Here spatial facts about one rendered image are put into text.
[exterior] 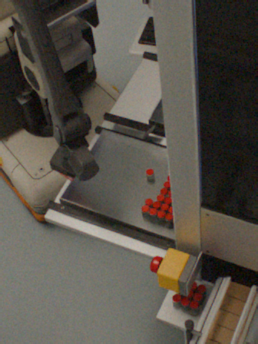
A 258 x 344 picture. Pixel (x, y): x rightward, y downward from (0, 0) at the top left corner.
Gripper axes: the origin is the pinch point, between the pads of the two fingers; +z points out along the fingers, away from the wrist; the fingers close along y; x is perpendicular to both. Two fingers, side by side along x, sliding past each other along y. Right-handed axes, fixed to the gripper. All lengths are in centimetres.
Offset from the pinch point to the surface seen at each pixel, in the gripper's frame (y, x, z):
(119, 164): 8.8, 11.2, 3.2
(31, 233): -33, 17, 101
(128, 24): -50, 156, 110
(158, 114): 11.8, 32.2, 3.5
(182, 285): 39.4, -22.2, -17.4
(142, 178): 16.8, 9.2, 1.6
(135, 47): -10, 64, 17
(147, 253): 27.3, -11.6, -1.0
